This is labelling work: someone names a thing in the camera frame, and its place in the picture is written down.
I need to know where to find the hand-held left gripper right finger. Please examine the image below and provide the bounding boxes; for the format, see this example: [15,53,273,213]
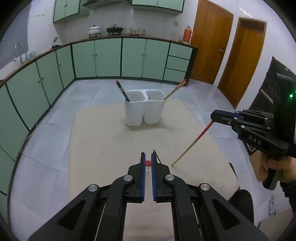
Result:
[151,150,270,241]

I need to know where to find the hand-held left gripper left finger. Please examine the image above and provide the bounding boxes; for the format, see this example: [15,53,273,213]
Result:
[28,152,147,241]

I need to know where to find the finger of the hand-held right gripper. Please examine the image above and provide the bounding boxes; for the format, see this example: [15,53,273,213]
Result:
[210,110,274,126]
[228,119,274,136]

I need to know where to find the white two-compartment utensil holder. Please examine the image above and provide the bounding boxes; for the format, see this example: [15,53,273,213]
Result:
[124,89,166,127]

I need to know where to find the dark brown red-tipped chopstick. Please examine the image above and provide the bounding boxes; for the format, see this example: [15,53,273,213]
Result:
[116,80,130,102]

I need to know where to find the person's right hand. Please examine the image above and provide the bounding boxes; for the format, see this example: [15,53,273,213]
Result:
[258,155,296,184]

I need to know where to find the beige tablecloth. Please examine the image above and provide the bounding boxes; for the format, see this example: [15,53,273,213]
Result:
[68,98,241,241]

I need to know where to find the plain wooden door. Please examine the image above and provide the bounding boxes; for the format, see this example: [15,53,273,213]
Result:
[217,17,267,109]

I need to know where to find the green cabinet drawer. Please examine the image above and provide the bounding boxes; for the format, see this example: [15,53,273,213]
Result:
[164,69,186,81]
[166,56,190,69]
[168,43,193,56]

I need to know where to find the orange thermos flask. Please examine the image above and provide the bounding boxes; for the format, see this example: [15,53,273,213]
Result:
[183,26,193,44]

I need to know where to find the green lower kitchen cabinets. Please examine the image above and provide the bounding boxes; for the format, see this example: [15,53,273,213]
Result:
[0,38,199,197]

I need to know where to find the green kitchen cabinets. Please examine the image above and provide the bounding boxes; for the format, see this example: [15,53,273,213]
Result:
[53,0,185,23]
[0,38,199,197]

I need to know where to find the black wok with lid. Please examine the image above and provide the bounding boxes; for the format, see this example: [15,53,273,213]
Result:
[106,24,124,36]

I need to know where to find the white cooking pot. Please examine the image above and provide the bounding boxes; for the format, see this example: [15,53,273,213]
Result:
[88,25,101,38]

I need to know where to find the metal kitchen faucet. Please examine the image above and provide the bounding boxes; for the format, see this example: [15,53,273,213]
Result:
[13,43,21,62]

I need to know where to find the green upper kitchen cabinets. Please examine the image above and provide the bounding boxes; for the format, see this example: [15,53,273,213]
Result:
[53,0,185,23]

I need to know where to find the grey window blind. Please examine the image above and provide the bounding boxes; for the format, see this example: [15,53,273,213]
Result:
[0,5,31,70]

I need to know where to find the wooden door with handle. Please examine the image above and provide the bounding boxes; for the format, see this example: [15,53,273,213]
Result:
[188,0,234,85]

